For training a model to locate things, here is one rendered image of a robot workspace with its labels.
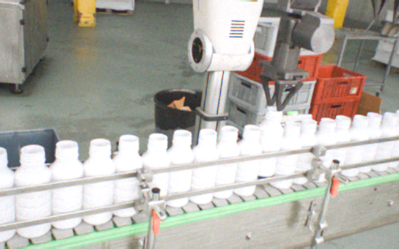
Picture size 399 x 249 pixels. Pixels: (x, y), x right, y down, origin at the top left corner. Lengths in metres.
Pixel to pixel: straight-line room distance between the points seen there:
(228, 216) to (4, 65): 3.77
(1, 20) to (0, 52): 0.30
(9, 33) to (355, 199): 3.73
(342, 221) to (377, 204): 0.13
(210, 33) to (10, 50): 3.18
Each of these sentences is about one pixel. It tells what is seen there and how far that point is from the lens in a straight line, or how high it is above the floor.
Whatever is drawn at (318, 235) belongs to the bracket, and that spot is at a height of 0.91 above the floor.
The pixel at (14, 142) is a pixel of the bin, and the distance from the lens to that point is 1.41.
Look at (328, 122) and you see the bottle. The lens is 1.09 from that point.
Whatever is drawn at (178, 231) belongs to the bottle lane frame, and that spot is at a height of 0.96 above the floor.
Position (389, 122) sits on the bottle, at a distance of 1.27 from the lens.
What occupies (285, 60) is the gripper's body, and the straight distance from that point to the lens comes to 0.92.
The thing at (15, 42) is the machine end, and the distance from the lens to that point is 4.45.
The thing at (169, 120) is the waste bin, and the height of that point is 0.55.
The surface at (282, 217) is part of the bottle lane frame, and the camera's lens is 1.08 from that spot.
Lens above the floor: 1.51
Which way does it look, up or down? 21 degrees down
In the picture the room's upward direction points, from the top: 8 degrees clockwise
